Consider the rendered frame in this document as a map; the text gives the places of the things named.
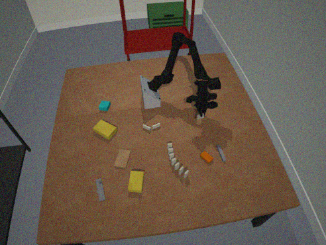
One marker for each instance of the teal rectangular block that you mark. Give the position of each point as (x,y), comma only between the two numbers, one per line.
(104,105)

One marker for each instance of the orange flat block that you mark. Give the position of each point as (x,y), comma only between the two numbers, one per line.
(208,158)

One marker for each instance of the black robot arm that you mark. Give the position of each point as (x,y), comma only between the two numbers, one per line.
(199,71)

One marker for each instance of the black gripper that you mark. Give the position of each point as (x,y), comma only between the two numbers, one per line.
(201,103)

